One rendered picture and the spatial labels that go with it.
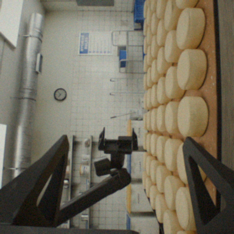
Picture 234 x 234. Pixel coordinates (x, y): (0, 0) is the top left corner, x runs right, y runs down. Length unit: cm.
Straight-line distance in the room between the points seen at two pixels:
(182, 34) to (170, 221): 26
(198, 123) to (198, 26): 11
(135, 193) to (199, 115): 366
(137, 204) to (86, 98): 265
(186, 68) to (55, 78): 473
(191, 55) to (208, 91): 4
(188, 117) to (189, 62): 6
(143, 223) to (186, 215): 381
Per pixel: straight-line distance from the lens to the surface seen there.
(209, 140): 22
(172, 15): 33
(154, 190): 43
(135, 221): 402
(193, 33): 25
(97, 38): 518
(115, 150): 65
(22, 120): 376
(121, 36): 443
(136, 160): 374
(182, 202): 26
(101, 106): 448
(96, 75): 473
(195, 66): 23
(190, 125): 22
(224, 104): 26
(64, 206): 74
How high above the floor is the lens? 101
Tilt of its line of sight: level
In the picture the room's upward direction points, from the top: 89 degrees counter-clockwise
